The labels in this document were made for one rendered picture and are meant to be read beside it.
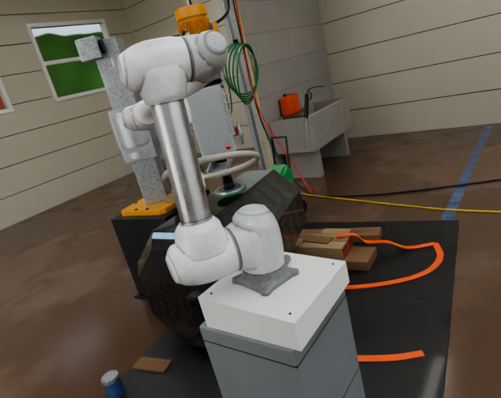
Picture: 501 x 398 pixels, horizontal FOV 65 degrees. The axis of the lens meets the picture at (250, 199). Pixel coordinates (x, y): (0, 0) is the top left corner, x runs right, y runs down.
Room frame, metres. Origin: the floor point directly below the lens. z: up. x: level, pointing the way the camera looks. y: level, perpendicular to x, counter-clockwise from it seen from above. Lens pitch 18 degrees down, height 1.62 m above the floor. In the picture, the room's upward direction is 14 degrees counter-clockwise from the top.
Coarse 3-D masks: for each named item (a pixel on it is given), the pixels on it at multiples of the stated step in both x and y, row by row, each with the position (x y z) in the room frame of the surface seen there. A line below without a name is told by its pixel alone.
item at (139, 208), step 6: (138, 204) 3.21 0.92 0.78; (144, 204) 3.16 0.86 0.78; (156, 204) 3.07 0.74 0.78; (162, 204) 3.02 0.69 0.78; (168, 204) 2.98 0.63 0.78; (174, 204) 2.98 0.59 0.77; (126, 210) 3.11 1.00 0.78; (132, 210) 3.06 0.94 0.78; (138, 210) 3.02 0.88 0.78; (144, 210) 2.98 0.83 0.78; (150, 210) 2.93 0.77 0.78; (156, 210) 2.89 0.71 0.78; (162, 210) 2.88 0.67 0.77; (168, 210) 2.91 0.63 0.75
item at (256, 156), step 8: (224, 152) 1.70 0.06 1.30; (232, 152) 1.70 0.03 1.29; (240, 152) 1.72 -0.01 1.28; (248, 152) 1.75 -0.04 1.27; (256, 152) 1.81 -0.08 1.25; (200, 160) 1.67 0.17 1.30; (208, 160) 1.67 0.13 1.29; (216, 160) 1.68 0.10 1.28; (256, 160) 1.91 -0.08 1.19; (232, 168) 2.08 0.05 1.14; (240, 168) 2.05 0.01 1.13; (168, 176) 1.78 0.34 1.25; (208, 176) 2.09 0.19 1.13; (216, 176) 2.10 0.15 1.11
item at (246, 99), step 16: (224, 0) 5.08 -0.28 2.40; (224, 16) 4.64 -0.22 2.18; (240, 32) 5.22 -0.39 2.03; (240, 48) 4.83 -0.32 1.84; (240, 64) 5.08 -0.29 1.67; (256, 64) 5.27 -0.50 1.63; (240, 80) 5.06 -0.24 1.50; (256, 80) 5.24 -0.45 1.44; (240, 96) 4.79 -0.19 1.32; (256, 128) 5.09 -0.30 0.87; (256, 144) 5.06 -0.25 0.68; (400, 192) 3.90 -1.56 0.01; (432, 208) 3.33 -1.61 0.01; (448, 208) 3.23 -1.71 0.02
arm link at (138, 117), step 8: (192, 88) 1.45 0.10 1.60; (200, 88) 1.44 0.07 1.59; (136, 104) 1.67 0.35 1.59; (144, 104) 1.60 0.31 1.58; (128, 112) 1.67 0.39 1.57; (136, 112) 1.65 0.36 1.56; (144, 112) 1.61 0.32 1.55; (128, 120) 1.67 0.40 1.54; (136, 120) 1.66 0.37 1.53; (144, 120) 1.65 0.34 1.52; (152, 120) 1.66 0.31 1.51; (128, 128) 1.69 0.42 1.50; (136, 128) 1.68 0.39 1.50; (144, 128) 1.69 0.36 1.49; (152, 128) 1.70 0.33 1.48
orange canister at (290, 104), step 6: (288, 96) 5.57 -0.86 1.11; (294, 96) 5.67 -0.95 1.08; (282, 102) 5.61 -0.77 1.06; (288, 102) 5.55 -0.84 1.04; (294, 102) 5.65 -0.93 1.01; (282, 108) 5.62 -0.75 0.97; (288, 108) 5.56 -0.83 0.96; (294, 108) 5.62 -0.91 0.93; (300, 108) 5.77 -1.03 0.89; (282, 114) 5.64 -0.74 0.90; (288, 114) 5.57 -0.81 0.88; (294, 114) 5.59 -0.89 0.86
